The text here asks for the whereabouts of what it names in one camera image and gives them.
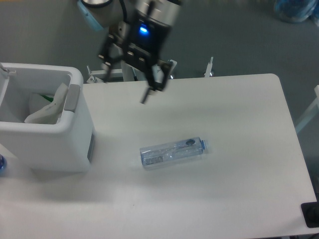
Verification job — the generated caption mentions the white green plastic bag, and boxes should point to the white green plastic bag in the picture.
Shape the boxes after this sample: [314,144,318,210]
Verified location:
[24,83,68,124]

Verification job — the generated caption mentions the black clamp at table edge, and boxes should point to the black clamp at table edge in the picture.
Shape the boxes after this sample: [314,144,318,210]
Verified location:
[301,202,319,228]

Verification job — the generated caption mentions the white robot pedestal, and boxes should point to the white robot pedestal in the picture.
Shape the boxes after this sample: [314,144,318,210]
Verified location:
[121,61,138,82]

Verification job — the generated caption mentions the blue plastic bags on floor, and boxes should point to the blue plastic bags on floor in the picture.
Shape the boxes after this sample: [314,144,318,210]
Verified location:
[274,0,319,23]

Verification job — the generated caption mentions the white frame at right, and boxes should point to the white frame at right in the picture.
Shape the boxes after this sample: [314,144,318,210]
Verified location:
[295,85,319,134]

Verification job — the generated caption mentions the white metal frame bracket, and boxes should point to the white metal frame bracket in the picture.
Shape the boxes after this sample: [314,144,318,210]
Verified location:
[86,59,178,84]

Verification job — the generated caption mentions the white green bag in bin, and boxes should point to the white green bag in bin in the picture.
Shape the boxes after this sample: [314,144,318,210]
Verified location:
[28,93,53,114]

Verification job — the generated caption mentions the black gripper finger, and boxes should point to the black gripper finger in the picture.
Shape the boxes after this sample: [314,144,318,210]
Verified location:
[98,33,123,83]
[141,60,172,104]

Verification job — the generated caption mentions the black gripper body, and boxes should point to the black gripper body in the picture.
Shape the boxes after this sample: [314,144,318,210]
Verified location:
[117,14,172,72]

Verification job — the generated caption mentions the blue bottle cap at left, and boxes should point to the blue bottle cap at left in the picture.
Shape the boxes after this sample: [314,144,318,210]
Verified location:
[0,155,7,175]

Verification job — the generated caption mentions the white bolt post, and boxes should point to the white bolt post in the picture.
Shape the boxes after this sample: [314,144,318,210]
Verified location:
[204,56,214,78]

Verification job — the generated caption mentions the white trash can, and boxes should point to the white trash can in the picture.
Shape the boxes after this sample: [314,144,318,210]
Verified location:
[0,63,95,172]

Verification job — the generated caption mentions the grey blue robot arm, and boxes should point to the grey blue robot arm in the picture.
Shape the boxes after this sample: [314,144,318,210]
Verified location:
[77,0,183,104]

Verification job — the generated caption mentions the clear plastic water bottle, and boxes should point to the clear plastic water bottle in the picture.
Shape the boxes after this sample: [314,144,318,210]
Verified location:
[140,137,210,170]

